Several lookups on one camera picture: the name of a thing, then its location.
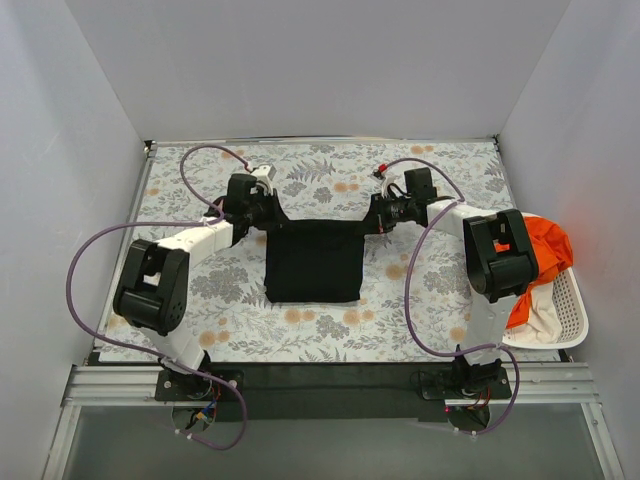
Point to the floral patterned table mat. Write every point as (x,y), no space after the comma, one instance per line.
(415,300)

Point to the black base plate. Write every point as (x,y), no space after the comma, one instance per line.
(309,391)

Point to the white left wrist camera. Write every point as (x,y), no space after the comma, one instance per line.
(265,175)

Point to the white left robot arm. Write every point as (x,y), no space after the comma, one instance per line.
(152,291)

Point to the black t shirt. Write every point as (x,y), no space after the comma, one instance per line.
(314,261)

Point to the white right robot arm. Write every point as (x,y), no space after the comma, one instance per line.
(500,265)

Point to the orange t shirt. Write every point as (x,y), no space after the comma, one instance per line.
(554,254)

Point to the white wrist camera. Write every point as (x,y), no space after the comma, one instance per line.
(265,175)
(385,179)

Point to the cream t shirt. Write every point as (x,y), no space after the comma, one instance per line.
(543,317)

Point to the aluminium frame rail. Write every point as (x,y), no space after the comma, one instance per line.
(326,286)

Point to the white laundry basket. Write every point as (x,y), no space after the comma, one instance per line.
(571,313)

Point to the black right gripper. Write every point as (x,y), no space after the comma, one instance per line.
(376,213)

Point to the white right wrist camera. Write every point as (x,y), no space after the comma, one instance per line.
(385,179)

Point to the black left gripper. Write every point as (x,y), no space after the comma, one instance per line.
(273,210)

